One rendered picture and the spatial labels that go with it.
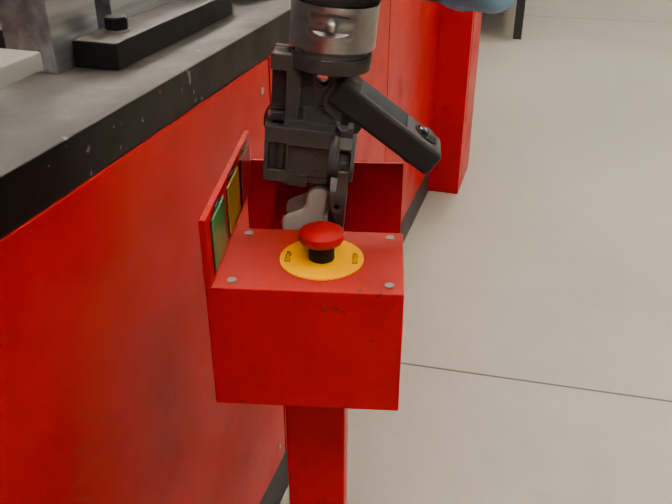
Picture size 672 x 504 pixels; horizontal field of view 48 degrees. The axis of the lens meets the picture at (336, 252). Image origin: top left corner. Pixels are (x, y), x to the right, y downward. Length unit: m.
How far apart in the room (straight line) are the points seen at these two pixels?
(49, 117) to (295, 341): 0.30
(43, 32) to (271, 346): 0.42
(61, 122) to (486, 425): 1.19
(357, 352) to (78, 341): 0.26
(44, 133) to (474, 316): 1.47
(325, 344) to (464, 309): 1.40
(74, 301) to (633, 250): 1.94
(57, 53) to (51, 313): 0.30
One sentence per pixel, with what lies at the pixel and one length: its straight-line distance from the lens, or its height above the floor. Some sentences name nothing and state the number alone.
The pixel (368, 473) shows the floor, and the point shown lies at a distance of 1.54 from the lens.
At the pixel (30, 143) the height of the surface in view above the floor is 0.87.
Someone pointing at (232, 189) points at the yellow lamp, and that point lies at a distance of 0.67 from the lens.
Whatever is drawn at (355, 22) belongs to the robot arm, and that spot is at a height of 0.96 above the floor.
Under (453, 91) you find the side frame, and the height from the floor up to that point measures 0.36.
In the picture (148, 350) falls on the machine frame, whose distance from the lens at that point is 0.85.
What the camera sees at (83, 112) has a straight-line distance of 0.73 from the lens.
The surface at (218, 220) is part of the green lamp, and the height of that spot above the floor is 0.82.
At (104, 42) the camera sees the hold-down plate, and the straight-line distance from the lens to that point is 0.86.
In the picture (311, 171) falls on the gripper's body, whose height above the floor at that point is 0.83.
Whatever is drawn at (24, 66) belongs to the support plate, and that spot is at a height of 1.00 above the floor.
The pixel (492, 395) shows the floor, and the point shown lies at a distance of 1.74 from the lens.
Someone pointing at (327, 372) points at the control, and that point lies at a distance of 0.64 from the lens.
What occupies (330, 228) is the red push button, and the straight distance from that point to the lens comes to 0.63.
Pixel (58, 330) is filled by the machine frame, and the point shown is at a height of 0.72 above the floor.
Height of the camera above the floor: 1.10
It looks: 29 degrees down
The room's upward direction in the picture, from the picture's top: straight up
